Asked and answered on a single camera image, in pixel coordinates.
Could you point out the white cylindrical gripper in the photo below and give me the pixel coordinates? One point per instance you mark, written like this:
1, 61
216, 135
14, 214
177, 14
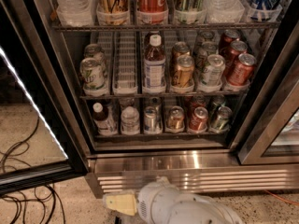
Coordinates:
154, 201

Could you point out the clear water bottle bottom shelf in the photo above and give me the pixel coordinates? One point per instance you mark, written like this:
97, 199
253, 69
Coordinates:
130, 121

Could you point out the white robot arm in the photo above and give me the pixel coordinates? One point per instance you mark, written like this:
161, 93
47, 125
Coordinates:
198, 209

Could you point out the silver can bottom shelf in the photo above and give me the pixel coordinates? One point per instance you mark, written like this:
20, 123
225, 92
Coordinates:
151, 123

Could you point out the brown tea bottle bottom shelf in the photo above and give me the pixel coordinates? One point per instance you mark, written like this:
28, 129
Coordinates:
103, 120

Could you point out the brown tea bottle shelf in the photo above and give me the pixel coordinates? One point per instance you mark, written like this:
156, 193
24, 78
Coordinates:
103, 120
154, 66

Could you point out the gold can bottom shelf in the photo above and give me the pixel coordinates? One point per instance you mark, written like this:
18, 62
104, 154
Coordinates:
175, 119

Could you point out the gold can shelf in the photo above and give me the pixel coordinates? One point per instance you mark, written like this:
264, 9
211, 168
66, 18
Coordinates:
175, 119
113, 12
182, 74
180, 48

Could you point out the stainless steel fridge base grille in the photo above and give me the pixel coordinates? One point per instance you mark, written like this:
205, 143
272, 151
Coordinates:
199, 171

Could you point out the open glass fridge door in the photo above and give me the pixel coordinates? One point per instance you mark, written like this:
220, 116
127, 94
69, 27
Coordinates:
36, 147

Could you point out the red can bottom shelf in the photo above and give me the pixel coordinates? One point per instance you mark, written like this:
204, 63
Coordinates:
198, 120

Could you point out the green can bottom shelf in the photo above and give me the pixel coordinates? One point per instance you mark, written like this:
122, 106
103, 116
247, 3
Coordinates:
220, 119

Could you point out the green white can middle shelf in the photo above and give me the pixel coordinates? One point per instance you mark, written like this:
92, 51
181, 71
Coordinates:
93, 77

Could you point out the gold can middle shelf front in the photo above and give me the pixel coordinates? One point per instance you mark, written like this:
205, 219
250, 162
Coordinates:
182, 74

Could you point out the brown tea bottle middle shelf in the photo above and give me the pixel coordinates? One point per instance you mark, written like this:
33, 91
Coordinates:
154, 66

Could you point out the closed right fridge door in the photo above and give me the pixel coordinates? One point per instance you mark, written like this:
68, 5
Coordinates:
268, 143

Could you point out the gold can middle shelf rear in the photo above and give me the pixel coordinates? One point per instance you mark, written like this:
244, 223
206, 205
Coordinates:
180, 48

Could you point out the red can middle shelf front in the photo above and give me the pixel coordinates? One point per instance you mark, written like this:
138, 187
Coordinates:
241, 70

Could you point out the gold can top shelf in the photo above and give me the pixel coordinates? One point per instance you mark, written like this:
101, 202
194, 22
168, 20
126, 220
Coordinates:
113, 12

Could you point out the red can middle shelf rear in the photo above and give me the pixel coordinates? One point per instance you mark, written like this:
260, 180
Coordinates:
227, 37

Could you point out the red cola can top shelf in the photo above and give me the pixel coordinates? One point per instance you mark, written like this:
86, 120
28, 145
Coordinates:
151, 11

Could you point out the clear water bottle top left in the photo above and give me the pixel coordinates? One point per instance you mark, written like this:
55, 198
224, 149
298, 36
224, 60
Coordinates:
76, 13

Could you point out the green striped can top shelf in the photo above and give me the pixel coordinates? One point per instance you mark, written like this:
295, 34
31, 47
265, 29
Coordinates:
189, 11

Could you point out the clear water bottle top right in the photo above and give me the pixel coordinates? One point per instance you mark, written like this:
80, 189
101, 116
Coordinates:
224, 11

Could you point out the blue can top shelf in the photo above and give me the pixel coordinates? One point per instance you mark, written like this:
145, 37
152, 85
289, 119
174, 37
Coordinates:
262, 10

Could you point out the silver green can middle front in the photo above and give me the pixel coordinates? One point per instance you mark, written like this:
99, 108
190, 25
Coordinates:
211, 73

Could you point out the white can behind green can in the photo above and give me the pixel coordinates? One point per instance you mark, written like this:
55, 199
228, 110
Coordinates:
95, 51

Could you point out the middle wire shelf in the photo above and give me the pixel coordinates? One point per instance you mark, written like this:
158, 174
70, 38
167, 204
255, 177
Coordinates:
163, 94

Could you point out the wire shelf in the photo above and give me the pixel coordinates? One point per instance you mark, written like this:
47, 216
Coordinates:
163, 94
167, 27

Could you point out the top wire shelf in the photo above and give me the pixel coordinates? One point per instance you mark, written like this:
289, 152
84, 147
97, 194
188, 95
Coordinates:
167, 27

